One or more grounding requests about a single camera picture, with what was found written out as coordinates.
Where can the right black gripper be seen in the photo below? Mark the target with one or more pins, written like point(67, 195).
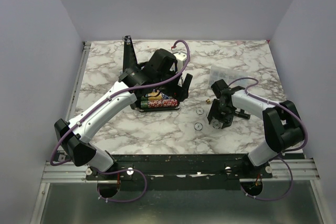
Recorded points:
point(227, 120)

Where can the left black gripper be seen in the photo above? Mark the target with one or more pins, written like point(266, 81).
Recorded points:
point(185, 87)

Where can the black poker chip case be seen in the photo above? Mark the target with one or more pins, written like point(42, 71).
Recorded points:
point(157, 100)

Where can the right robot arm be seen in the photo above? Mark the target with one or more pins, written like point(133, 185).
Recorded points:
point(283, 127)

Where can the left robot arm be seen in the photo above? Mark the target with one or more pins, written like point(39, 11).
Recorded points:
point(75, 135)

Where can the white poker chip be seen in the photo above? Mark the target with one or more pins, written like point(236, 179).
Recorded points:
point(217, 125)
point(198, 126)
point(200, 111)

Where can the black pipe tee fitting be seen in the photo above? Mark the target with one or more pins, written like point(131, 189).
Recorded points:
point(242, 114)

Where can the clear plastic organizer box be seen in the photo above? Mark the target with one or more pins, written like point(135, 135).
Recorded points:
point(228, 75)

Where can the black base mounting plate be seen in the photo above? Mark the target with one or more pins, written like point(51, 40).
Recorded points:
point(181, 172)

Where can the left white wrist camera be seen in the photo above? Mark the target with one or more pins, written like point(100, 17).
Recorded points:
point(181, 57)

